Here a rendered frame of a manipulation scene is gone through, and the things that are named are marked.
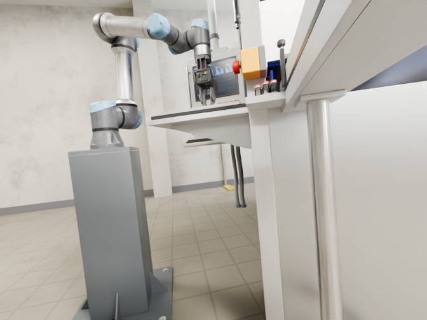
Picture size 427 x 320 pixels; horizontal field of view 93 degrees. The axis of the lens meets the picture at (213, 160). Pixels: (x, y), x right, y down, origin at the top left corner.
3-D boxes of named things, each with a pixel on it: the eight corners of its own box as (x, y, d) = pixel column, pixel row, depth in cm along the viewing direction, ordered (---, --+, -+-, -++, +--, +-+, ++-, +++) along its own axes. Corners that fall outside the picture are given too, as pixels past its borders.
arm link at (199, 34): (195, 30, 93) (211, 23, 89) (197, 55, 93) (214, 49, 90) (185, 21, 86) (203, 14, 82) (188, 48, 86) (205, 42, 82)
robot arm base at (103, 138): (84, 150, 91) (81, 128, 91) (97, 150, 106) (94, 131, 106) (120, 147, 94) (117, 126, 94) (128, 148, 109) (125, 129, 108)
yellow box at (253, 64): (265, 77, 66) (264, 54, 66) (266, 69, 59) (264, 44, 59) (243, 81, 68) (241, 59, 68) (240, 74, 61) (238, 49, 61)
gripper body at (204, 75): (193, 85, 85) (190, 56, 84) (199, 91, 93) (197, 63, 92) (211, 82, 83) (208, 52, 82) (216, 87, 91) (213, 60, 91)
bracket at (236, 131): (253, 148, 84) (250, 116, 83) (253, 148, 81) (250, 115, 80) (176, 155, 92) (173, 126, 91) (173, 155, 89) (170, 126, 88)
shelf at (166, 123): (267, 126, 138) (267, 123, 138) (272, 109, 70) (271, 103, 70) (199, 133, 149) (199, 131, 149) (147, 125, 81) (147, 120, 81)
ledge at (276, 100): (291, 105, 66) (291, 99, 66) (298, 96, 54) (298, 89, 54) (248, 111, 70) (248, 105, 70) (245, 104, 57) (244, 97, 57)
